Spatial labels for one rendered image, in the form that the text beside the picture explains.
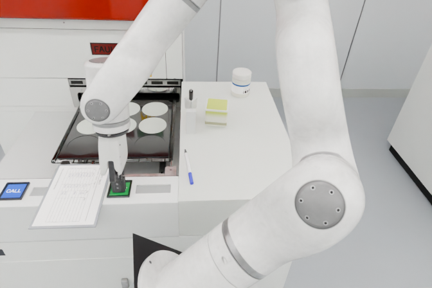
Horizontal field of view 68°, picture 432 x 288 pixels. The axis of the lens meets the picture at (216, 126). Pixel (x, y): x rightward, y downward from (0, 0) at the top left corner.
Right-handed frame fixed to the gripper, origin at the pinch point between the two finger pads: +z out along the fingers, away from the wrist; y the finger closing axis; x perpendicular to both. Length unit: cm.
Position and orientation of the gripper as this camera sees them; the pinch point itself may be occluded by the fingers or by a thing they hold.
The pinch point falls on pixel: (118, 184)
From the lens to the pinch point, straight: 85.5
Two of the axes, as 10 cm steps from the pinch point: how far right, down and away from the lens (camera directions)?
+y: 0.8, 4.1, -9.1
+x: 10.0, -0.1, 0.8
